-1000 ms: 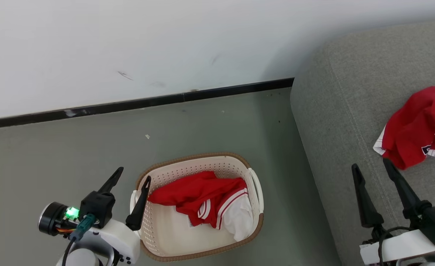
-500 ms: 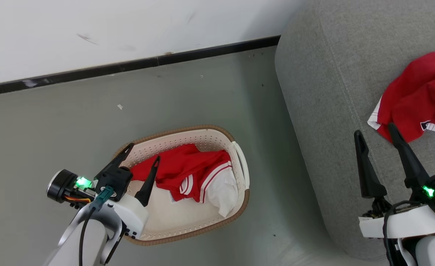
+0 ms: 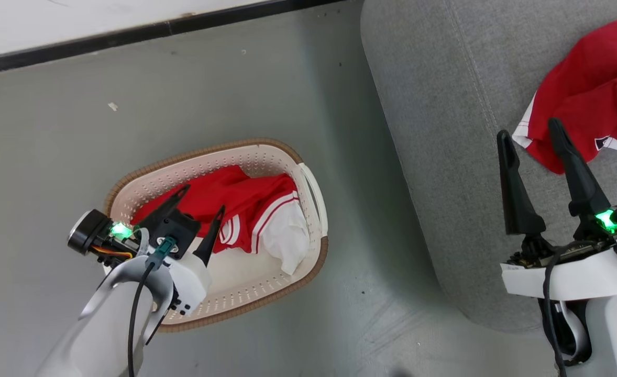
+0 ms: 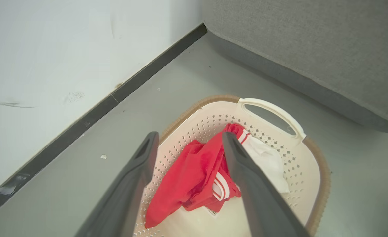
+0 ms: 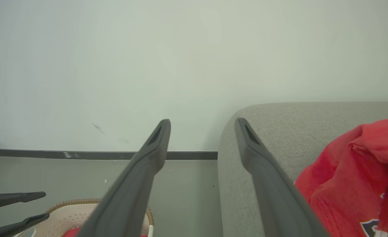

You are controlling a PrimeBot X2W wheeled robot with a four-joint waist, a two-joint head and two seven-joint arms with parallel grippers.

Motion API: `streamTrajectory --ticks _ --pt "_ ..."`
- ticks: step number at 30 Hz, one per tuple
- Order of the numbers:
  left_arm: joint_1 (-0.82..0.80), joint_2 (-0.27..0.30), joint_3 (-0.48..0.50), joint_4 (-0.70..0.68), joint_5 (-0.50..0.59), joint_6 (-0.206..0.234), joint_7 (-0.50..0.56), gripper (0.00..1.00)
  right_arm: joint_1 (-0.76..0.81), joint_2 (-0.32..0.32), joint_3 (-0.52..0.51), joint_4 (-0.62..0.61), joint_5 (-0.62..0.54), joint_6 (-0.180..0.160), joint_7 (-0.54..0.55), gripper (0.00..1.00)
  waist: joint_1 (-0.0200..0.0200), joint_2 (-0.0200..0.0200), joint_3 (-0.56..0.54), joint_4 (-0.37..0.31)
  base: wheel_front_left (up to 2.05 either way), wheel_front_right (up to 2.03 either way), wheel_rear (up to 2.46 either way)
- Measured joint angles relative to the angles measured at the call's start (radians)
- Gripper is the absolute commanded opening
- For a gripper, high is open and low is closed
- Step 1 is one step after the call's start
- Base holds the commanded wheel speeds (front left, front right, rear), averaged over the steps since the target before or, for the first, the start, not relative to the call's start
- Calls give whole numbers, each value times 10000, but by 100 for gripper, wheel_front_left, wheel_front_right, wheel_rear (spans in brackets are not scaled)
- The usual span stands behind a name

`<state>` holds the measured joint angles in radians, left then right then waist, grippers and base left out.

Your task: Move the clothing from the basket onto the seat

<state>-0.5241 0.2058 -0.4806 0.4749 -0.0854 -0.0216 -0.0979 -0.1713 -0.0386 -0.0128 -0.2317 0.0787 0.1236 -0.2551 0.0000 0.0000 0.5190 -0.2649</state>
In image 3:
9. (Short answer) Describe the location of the grey fabric sofa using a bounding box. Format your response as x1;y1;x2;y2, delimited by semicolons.
360;0;617;334

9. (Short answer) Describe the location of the red garment with white trim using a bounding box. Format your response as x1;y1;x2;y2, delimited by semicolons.
512;20;617;175

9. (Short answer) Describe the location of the black baseboard strip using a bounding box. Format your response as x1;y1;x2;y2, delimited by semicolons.
0;0;351;78

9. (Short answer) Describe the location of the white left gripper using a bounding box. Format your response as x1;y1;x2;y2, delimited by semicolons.
68;184;227;316

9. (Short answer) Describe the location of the red jacket with white sleeve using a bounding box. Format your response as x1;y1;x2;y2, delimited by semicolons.
130;165;310;276

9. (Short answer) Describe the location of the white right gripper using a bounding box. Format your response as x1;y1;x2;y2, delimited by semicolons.
497;117;617;301

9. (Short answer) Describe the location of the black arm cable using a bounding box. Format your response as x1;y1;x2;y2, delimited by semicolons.
542;241;593;377
127;237;178;377

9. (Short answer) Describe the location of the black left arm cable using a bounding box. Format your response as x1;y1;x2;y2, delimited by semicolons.
127;237;178;377

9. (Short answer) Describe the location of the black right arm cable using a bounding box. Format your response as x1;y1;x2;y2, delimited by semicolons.
542;241;593;377

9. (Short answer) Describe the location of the cream perforated laundry basket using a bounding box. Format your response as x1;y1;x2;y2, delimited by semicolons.
103;138;329;334

